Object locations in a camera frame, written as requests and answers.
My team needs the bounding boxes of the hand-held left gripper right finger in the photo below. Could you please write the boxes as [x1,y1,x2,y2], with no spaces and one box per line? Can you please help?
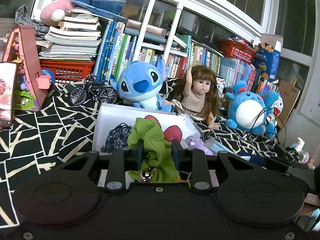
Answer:
[172,139,265,193]

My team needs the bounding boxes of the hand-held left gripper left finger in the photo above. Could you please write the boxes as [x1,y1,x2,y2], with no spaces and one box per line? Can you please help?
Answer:
[54,140,143,193]

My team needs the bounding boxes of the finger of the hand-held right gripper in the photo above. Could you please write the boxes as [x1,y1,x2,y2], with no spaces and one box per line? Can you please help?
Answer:
[237,151,300,174]
[274,144,294,159]

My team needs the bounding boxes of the green scrunchie with bell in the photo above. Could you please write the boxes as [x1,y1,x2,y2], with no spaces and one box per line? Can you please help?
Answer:
[127,117,181,183]

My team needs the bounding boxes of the white cardboard box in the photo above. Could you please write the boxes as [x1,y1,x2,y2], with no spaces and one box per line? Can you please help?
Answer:
[92,102,201,188]

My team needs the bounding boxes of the lilac soft toy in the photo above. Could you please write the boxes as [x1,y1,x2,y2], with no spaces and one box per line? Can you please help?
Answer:
[185,134,213,156]

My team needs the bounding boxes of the small white bottle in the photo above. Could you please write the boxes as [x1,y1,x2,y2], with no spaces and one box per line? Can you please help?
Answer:
[290,137,306,153]

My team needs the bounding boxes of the clear plastic bottle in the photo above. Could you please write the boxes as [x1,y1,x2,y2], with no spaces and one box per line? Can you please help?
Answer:
[299,151,312,164]

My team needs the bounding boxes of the pink scrunchie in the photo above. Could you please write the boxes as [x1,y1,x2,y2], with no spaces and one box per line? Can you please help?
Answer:
[144,115,183,143]

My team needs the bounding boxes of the blue floral pouch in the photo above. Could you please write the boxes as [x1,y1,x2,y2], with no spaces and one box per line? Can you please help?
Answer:
[104,122,133,153]

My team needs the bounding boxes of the light blue plastic packet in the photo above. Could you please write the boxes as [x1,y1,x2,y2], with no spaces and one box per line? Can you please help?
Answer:
[207,137,227,153]

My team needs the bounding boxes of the blue round mouse plush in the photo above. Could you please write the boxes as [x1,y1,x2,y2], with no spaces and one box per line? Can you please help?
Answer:
[225,80,269,136]

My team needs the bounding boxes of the blue cat plush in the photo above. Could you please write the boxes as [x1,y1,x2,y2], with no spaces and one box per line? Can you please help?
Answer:
[264,91,285,138]

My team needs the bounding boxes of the brown cardboard sheet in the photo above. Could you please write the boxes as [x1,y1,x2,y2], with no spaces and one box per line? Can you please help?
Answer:
[277,79,301,117]

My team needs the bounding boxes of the blue alien plush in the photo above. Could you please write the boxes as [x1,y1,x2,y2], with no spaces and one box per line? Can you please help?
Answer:
[110,55,175,112]

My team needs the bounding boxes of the brown-haired doll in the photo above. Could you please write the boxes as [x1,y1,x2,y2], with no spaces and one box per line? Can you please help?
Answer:
[172,64,223,130]

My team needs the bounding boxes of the black miniature bicycle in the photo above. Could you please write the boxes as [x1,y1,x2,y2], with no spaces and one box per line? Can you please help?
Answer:
[70,74,118,105]

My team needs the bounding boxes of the blue printed carton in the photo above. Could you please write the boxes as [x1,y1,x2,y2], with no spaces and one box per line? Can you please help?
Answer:
[252,39,283,81]

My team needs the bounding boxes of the black white patterned blanket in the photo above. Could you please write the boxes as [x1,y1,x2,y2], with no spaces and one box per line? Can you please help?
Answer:
[0,79,300,227]

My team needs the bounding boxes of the row of upright books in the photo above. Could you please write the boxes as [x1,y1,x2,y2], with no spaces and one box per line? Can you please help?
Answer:
[95,21,279,98]

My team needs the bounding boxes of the red plastic basket with trinkets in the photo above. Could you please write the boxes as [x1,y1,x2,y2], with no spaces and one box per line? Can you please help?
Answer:
[219,38,257,65]

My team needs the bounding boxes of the red plastic basket under books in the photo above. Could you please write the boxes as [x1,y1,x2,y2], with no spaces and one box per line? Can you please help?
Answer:
[39,59,97,84]

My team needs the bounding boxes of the small blue toy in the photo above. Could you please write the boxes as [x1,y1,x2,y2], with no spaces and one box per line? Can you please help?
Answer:
[41,69,56,84]

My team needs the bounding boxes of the white pipe rack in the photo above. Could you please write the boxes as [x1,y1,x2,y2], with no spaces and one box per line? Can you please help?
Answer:
[134,0,185,63]

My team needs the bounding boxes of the brown flat box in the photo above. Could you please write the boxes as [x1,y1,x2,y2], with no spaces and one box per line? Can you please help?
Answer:
[124,19,168,39]

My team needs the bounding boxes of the stack of paperback books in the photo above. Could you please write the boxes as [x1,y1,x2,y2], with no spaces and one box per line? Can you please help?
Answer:
[37,10,103,62]

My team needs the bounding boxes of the smartphone in pink case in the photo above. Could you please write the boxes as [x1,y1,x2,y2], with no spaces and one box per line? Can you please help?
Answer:
[0,61,18,128]

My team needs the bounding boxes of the pink triangular dollhouse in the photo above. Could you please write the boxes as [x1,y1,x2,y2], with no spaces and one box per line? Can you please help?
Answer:
[5,25,52,112]

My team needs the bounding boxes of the blue folders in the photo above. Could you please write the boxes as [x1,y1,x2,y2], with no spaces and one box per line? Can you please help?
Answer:
[69,0,127,22]

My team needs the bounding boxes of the pink plush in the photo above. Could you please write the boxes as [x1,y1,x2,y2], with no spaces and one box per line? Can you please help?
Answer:
[40,0,75,27]

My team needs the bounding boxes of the grey cloth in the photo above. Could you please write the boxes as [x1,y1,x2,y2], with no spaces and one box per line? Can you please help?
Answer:
[15,5,50,40]

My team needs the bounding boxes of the black cable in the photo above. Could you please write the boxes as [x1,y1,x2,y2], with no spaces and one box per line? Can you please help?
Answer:
[244,106,287,143]

